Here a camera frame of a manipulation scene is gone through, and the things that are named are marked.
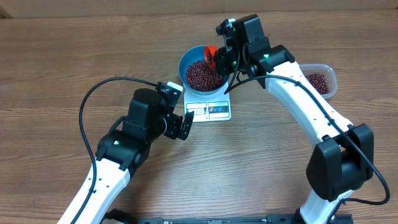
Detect red beans in container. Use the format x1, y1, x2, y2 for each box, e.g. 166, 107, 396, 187
305, 73, 329, 95

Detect white digital kitchen scale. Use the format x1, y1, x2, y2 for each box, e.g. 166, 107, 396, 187
183, 82, 232, 123

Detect blue metal bowl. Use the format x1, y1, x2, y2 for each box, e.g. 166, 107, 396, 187
178, 45, 229, 90

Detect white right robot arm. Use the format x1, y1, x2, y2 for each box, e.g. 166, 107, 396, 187
212, 14, 374, 223

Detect red beans in bowl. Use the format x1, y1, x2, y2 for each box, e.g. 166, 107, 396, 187
185, 59, 224, 91

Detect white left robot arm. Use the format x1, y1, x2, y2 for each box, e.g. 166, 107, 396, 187
59, 82, 193, 223

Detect clear plastic bean container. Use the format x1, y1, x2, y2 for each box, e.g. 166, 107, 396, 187
300, 63, 338, 99

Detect red scoop with blue handle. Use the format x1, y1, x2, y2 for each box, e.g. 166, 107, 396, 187
204, 45, 218, 68

